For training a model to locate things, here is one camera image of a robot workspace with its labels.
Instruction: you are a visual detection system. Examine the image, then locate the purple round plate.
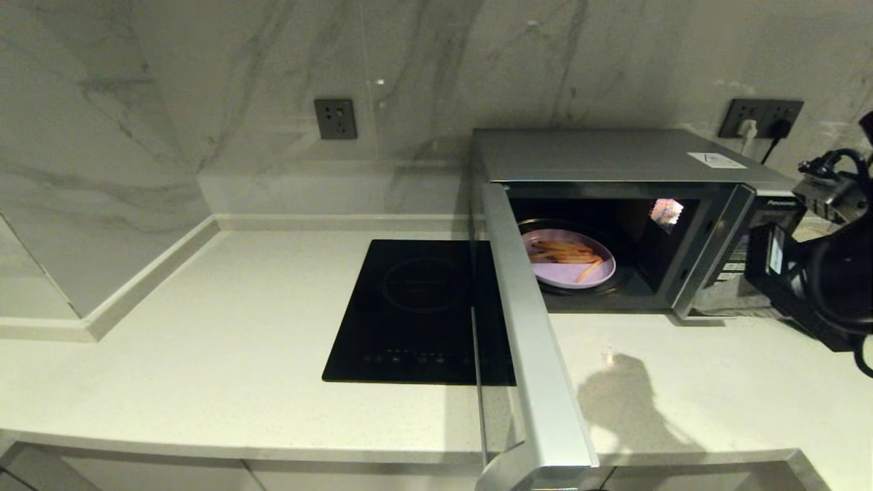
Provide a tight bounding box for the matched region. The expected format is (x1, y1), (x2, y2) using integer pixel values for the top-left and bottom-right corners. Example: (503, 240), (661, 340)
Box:
(520, 228), (617, 290)

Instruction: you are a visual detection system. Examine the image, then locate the black glass microwave door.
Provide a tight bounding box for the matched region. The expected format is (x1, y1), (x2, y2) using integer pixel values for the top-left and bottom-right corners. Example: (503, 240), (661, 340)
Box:
(469, 183), (601, 491)

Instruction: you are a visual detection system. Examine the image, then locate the silver Panasonic microwave oven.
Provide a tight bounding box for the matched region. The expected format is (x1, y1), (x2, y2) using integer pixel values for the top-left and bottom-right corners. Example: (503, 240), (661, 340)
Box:
(471, 128), (805, 325)

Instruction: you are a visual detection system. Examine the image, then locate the white label sticker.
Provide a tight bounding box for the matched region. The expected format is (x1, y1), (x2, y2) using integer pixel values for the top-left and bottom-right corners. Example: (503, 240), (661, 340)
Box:
(687, 151), (748, 169)

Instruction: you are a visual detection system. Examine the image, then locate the grey cabinet front panel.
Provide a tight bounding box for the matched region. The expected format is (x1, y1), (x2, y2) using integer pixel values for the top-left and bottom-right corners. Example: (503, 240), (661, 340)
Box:
(599, 464), (795, 491)

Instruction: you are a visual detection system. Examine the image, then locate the black induction cooktop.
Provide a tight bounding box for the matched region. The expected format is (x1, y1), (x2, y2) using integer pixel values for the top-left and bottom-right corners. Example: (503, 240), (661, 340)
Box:
(322, 239), (517, 387)

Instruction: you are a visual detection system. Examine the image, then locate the black cylindrical wrist camera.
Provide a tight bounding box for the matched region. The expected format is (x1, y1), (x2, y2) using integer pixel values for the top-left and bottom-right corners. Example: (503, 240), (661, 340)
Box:
(795, 158), (861, 220)

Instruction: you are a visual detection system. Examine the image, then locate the grey double wall socket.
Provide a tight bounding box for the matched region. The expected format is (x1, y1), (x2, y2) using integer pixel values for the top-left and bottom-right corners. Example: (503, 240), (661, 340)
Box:
(719, 99), (805, 139)

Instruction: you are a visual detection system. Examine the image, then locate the grey single wall socket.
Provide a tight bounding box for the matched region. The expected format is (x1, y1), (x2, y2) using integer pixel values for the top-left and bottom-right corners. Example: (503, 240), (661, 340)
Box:
(314, 99), (358, 140)

